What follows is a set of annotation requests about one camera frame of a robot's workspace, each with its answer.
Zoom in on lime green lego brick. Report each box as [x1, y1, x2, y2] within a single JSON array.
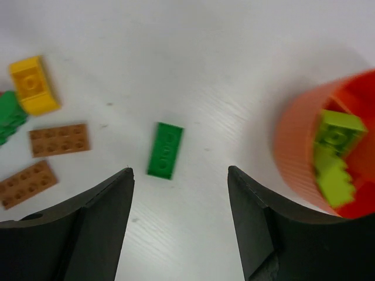
[[314, 109, 368, 156]]

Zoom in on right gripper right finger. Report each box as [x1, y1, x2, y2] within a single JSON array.
[[227, 166, 374, 280]]

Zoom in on brown lego plate upper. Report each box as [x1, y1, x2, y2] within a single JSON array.
[[29, 124, 91, 157]]

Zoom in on brown lego plate lower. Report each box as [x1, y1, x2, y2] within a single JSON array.
[[1, 160, 59, 210]]

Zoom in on long green lego brick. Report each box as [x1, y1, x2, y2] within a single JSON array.
[[0, 91, 28, 146]]

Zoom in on small lime lego brick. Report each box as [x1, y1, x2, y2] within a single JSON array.
[[313, 145, 356, 208]]

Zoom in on yellow curved lego brick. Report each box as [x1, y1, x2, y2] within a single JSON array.
[[8, 56, 61, 116]]

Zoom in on brown lego plate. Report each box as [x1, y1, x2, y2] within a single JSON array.
[[29, 124, 91, 157], [1, 160, 59, 210]]

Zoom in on green lego plate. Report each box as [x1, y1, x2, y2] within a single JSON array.
[[146, 122, 184, 180]]

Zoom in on orange round divided container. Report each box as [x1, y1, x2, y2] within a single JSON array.
[[274, 70, 374, 218]]

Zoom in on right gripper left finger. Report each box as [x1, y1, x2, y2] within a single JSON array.
[[1, 167, 135, 280]]

